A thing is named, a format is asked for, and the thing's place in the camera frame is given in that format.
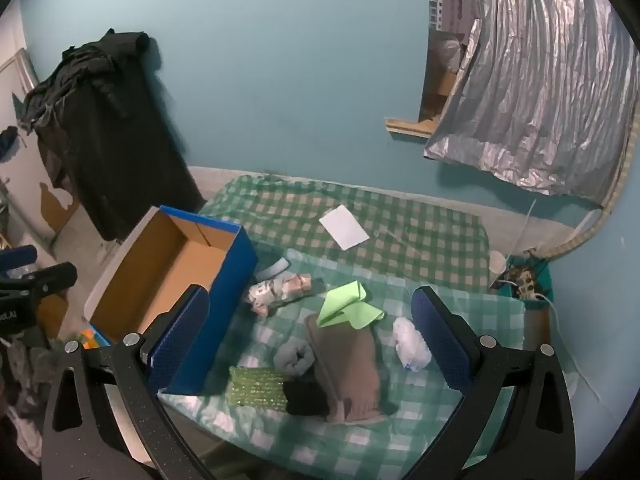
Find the white round object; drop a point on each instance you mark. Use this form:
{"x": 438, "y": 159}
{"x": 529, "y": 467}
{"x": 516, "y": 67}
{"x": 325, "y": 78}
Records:
{"x": 497, "y": 261}

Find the floral patterned cloth bundle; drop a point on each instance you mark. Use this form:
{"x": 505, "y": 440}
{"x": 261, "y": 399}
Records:
{"x": 280, "y": 292}

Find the lime green paper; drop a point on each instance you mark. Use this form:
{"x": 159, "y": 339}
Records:
{"x": 350, "y": 307}

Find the dark blue hanging item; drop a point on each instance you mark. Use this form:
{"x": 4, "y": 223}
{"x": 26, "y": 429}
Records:
{"x": 7, "y": 142}

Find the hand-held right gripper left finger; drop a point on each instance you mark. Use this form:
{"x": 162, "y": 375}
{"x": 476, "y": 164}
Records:
{"x": 185, "y": 330}

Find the white crumpled plastic bundle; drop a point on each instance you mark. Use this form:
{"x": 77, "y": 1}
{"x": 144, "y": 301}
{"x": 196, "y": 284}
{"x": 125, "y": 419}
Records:
{"x": 411, "y": 342}

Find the light green checked sheet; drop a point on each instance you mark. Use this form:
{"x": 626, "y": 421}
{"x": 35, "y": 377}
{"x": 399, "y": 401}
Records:
{"x": 400, "y": 410}

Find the green sparkly cloth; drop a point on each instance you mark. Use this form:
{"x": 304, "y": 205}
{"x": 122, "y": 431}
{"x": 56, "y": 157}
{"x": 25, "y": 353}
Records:
{"x": 257, "y": 385}

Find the white paper sheet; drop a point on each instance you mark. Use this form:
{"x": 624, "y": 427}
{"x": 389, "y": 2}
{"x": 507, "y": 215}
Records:
{"x": 345, "y": 227}

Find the black sock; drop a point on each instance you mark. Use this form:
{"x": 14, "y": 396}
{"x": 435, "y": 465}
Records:
{"x": 307, "y": 399}

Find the grey white band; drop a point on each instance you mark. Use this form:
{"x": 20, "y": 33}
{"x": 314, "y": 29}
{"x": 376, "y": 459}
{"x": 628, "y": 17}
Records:
{"x": 272, "y": 268}

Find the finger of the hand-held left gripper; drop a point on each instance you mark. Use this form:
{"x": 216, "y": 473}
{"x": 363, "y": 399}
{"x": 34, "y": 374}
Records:
{"x": 17, "y": 259}
{"x": 45, "y": 280}

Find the wooden window sill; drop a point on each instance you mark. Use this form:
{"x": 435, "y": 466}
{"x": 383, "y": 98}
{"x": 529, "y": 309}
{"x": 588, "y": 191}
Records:
{"x": 407, "y": 127}

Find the grey cloth pile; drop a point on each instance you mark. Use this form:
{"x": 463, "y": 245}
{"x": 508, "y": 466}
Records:
{"x": 22, "y": 385}

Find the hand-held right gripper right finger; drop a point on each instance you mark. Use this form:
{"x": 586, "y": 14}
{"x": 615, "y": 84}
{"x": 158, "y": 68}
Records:
{"x": 440, "y": 340}

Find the dark green checked blanket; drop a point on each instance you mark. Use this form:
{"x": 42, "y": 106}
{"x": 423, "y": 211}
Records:
{"x": 415, "y": 240}

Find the grey rolled sock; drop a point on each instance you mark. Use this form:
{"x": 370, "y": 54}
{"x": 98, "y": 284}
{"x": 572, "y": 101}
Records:
{"x": 292, "y": 357}

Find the blue cardboard box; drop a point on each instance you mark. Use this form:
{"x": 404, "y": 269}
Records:
{"x": 230, "y": 270}

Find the silver foil curtain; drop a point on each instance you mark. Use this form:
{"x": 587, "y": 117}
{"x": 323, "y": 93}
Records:
{"x": 540, "y": 85}

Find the black hanging garment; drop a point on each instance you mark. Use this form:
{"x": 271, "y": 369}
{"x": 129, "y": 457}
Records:
{"x": 115, "y": 135}

